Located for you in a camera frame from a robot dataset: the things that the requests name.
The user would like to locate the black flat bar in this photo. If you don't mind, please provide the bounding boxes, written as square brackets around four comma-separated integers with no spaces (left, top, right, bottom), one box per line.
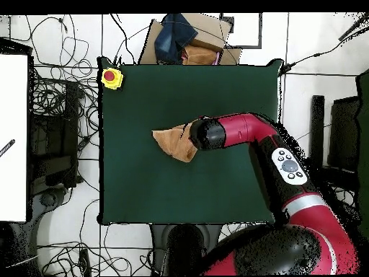
[310,94,326,168]

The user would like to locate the dark green table cloth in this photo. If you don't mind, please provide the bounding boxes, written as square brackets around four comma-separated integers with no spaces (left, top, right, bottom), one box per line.
[97,56,285,226]

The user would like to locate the striped black rod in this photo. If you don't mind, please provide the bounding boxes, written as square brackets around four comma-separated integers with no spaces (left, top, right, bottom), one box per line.
[0,138,16,158]

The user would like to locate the black panel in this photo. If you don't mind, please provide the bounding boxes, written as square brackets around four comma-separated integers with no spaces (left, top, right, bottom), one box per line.
[327,95,361,172]

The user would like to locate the dark green fabric panel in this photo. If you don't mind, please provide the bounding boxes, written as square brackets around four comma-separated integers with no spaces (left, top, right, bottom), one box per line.
[355,68,369,243]

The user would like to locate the blue jeans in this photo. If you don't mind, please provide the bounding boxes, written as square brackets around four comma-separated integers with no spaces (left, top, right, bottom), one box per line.
[154,12,199,65]

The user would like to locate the black power strip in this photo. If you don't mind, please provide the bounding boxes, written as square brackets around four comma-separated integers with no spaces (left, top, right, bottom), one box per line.
[78,247,92,277]

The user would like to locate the brown cardboard box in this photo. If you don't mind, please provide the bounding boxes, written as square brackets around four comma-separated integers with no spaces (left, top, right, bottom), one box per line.
[138,12,243,66]

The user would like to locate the dark grey stand base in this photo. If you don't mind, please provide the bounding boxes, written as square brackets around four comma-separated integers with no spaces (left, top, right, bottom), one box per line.
[27,185,73,276]

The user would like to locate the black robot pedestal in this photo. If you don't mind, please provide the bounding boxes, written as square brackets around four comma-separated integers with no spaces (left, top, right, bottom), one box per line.
[149,223,226,276]

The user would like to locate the black cable with connector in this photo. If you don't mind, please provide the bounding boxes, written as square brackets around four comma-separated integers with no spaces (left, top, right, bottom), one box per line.
[277,25,369,76]

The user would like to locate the tan terry towel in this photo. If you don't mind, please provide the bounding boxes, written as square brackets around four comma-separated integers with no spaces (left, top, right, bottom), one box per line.
[151,122,200,163]

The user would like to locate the black round knob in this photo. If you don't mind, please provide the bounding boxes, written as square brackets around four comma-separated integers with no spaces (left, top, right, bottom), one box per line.
[40,192,57,207]

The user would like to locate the yellow emergency stop button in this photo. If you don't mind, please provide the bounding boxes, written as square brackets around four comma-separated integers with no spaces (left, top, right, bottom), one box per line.
[100,66,125,91]

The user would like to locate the black equipment rack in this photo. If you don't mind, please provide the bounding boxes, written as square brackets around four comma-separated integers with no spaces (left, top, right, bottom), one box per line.
[28,80,84,197]

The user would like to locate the black cable tangle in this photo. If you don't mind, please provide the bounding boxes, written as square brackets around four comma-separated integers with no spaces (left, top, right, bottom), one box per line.
[25,14,100,162]
[37,198,162,277]

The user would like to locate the white panel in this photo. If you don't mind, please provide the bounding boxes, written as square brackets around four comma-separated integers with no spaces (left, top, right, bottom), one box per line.
[0,53,29,223]

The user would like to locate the brown folded cloth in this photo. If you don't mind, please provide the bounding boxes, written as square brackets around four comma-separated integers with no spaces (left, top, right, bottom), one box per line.
[182,45,218,66]

